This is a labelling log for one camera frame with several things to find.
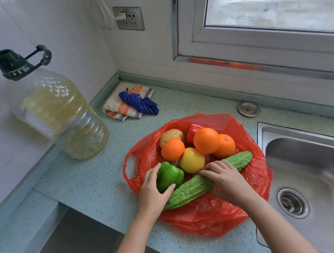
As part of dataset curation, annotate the clear cooking oil bottle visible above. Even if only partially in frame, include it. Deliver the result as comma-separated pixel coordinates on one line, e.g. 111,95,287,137
0,42,111,163

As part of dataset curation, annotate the stainless steel sink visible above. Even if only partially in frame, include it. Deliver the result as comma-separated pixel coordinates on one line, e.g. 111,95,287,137
252,120,334,253

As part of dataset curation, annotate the metal sink drain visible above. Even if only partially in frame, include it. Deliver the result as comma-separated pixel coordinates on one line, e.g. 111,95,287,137
277,187,311,220

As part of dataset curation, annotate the yellow potato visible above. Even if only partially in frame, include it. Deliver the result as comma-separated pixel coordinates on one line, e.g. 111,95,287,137
159,129,184,148

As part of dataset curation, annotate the grey wall socket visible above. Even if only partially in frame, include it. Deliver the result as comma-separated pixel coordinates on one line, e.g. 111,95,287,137
113,6,145,32

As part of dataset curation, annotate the green bitter gourd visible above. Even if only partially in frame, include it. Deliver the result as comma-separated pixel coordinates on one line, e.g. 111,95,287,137
161,151,256,212

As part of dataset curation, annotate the red bell pepper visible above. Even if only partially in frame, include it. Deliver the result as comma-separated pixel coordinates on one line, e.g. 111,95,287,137
183,123,206,148

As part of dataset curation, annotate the small orange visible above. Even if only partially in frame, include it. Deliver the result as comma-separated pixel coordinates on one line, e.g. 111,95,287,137
212,134,236,159
160,138,186,162

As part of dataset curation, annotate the blue cloth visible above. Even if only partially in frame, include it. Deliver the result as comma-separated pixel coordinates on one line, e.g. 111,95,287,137
118,87,160,117

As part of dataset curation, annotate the yellow bell pepper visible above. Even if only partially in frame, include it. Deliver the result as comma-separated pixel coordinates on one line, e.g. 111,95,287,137
179,147,206,174

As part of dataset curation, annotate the person's right hand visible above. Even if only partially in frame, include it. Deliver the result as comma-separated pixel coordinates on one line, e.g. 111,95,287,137
198,159,259,212

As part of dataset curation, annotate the white window frame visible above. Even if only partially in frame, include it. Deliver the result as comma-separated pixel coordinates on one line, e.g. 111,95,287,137
171,0,334,87

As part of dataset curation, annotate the round metal countertop cover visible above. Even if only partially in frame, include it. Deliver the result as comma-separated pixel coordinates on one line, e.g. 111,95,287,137
237,101,261,118

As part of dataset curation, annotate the white cable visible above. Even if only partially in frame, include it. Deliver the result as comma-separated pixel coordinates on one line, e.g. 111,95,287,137
90,0,119,31

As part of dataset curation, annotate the dark green bottle cap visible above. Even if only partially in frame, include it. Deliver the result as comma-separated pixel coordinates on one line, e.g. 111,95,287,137
0,44,53,82

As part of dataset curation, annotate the red plastic bag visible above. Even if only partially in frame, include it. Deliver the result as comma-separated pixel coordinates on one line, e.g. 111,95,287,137
121,110,276,241

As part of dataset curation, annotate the person's left hand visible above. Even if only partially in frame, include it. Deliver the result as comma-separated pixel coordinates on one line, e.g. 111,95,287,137
135,162,177,222

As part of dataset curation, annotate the orange striped dish towel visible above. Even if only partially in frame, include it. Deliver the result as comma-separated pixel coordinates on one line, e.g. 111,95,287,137
102,81,156,123

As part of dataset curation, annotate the large orange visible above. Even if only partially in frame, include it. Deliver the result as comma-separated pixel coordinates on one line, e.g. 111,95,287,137
193,127,221,155

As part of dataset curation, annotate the green bell pepper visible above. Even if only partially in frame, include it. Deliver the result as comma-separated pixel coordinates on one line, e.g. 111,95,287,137
155,161,185,194

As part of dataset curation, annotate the person's right forearm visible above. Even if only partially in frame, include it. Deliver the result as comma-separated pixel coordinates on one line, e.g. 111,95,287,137
241,194,320,253

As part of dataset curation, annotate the person's left forearm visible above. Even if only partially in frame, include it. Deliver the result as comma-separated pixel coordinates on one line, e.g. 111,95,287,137
111,211,161,253

